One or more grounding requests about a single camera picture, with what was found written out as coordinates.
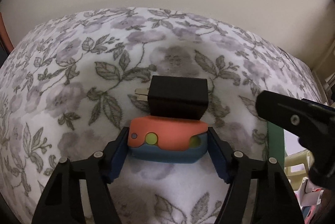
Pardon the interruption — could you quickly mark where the small orange blue toy knife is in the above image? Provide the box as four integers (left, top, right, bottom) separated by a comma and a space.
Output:
128, 116, 208, 163

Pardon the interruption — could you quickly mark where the black power adapter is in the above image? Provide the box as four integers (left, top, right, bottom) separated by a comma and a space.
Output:
135, 76, 209, 120

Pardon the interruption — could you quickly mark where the teal cardboard box tray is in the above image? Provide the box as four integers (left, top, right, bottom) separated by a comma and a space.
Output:
267, 122, 298, 168

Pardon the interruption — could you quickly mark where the cream plastic hair clip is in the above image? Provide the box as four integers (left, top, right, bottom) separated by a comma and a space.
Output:
284, 149, 314, 190

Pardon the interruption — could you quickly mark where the floral fleece blanket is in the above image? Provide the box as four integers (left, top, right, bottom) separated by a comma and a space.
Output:
1, 8, 321, 223

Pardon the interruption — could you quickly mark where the orange board edge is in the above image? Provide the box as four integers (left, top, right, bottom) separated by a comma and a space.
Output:
0, 13, 14, 54

